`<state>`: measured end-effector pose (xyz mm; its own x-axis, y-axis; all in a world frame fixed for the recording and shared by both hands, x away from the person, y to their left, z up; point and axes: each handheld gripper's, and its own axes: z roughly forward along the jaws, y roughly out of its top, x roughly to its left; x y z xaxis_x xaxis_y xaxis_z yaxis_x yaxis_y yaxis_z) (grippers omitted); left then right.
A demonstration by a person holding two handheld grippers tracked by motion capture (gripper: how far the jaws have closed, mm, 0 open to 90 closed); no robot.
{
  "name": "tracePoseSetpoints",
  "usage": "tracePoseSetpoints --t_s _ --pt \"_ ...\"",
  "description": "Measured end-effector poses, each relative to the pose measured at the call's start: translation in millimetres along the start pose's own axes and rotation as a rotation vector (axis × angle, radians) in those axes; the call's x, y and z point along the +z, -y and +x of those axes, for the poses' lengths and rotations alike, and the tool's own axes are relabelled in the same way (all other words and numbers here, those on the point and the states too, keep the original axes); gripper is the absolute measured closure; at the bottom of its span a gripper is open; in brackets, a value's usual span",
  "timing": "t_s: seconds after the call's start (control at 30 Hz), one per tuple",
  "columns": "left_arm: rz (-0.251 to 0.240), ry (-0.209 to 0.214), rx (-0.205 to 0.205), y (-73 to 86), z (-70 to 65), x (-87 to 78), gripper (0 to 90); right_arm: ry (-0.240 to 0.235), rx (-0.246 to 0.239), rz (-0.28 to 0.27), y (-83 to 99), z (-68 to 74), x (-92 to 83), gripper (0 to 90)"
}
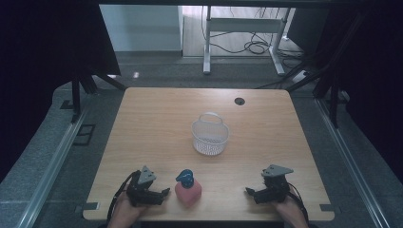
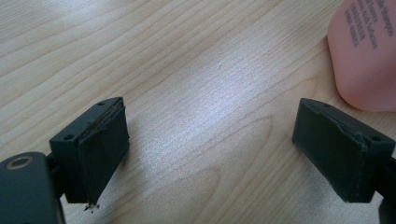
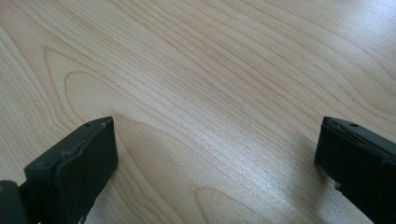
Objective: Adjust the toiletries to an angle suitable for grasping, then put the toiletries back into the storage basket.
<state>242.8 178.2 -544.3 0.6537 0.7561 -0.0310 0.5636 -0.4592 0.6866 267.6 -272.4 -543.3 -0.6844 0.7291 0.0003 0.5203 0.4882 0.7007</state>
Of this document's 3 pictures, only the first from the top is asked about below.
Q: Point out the black metal stand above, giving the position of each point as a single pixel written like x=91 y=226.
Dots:
x=83 y=89
x=328 y=85

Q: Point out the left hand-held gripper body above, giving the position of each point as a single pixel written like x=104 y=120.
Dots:
x=141 y=187

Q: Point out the pink bottle with blue pump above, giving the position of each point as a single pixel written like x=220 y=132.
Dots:
x=188 y=191

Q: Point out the black curtain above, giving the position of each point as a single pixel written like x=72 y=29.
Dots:
x=370 y=72
x=47 y=63

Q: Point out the white power strip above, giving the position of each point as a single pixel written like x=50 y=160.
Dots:
x=300 y=76

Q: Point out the white perforated plastic basket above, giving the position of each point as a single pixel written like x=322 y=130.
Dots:
x=210 y=135

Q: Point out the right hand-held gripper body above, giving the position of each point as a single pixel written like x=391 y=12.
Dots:
x=275 y=185

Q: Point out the white desk frame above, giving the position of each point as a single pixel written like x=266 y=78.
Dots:
x=244 y=25

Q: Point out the metal floor rail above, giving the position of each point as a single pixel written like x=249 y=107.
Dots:
x=351 y=164
x=50 y=171

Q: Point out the person's left hand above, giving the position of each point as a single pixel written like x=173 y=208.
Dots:
x=124 y=211

